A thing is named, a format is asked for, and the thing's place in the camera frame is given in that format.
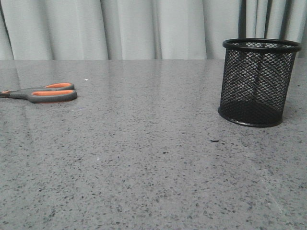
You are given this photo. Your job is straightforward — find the light grey curtain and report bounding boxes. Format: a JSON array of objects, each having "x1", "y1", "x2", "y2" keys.
[{"x1": 0, "y1": 0, "x2": 307, "y2": 60}]

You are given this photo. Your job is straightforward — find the black mesh pen bucket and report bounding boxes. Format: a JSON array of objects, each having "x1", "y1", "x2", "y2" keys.
[{"x1": 218, "y1": 38, "x2": 301, "y2": 127}]

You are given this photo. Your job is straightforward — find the grey orange scissors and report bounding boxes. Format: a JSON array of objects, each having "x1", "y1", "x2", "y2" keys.
[{"x1": 0, "y1": 82, "x2": 77, "y2": 103}]

